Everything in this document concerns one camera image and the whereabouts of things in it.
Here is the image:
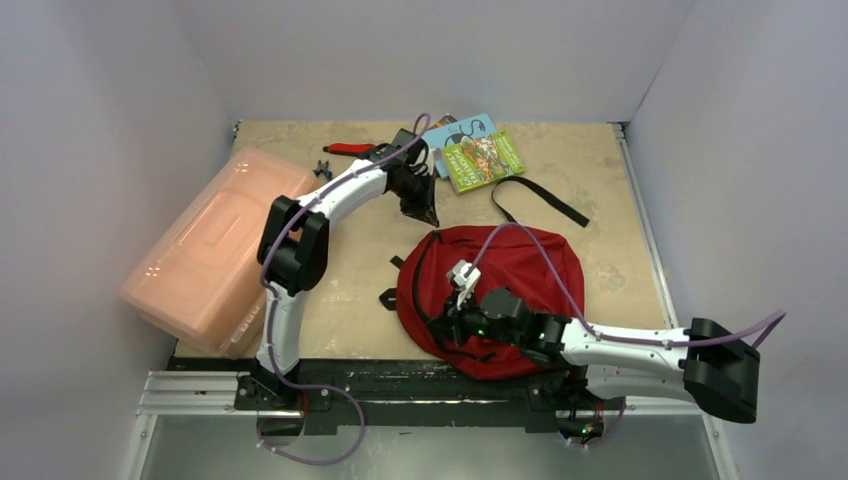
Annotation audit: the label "red student backpack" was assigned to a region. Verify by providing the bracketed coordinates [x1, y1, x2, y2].
[380, 208, 585, 381]

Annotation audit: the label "green illustrated book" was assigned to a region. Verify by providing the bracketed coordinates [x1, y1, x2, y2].
[443, 131, 525, 195]

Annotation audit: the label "light blue book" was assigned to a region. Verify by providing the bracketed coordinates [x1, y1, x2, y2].
[422, 113, 497, 178]

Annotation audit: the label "dark brown book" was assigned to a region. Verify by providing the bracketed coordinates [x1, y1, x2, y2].
[428, 114, 457, 130]

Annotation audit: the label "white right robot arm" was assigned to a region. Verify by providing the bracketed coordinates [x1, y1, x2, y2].
[426, 288, 760, 424]

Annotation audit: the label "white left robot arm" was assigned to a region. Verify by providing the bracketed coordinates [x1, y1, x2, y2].
[251, 129, 439, 409]

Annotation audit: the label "red utility knife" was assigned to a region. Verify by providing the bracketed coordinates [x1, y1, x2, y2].
[322, 143, 375, 158]

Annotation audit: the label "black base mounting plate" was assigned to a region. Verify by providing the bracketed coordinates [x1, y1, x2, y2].
[166, 357, 623, 435]

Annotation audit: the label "pink translucent plastic storage box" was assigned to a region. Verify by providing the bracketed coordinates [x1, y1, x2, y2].
[120, 147, 318, 358]

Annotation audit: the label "blue handled pliers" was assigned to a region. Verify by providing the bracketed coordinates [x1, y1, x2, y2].
[313, 160, 333, 182]

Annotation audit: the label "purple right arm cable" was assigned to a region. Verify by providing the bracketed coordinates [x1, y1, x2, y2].
[463, 223, 787, 451]

